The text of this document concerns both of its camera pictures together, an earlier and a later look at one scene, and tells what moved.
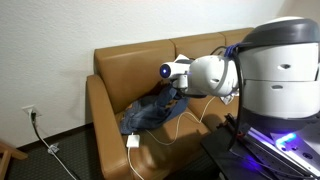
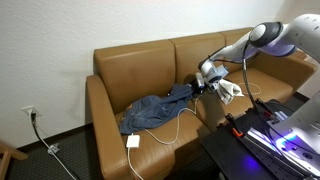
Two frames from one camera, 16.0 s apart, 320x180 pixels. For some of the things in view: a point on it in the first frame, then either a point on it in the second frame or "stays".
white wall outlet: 28,109 stays
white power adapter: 133,140 stays
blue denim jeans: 152,110 stays
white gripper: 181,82 → 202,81
